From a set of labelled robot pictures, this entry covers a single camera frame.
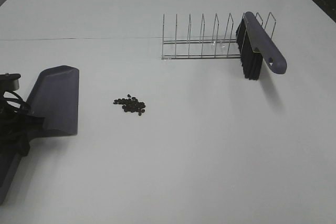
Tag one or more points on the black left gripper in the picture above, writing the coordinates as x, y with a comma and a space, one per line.
15, 127

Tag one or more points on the grey plastic dustpan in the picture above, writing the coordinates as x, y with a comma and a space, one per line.
54, 96

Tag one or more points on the pile of coffee beans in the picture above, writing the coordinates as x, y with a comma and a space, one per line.
130, 104

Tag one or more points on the grey brush black bristles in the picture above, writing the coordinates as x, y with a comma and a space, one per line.
255, 47

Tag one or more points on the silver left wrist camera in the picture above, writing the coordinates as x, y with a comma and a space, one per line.
9, 81

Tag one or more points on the metal wire rack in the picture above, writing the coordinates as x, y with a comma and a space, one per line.
214, 46

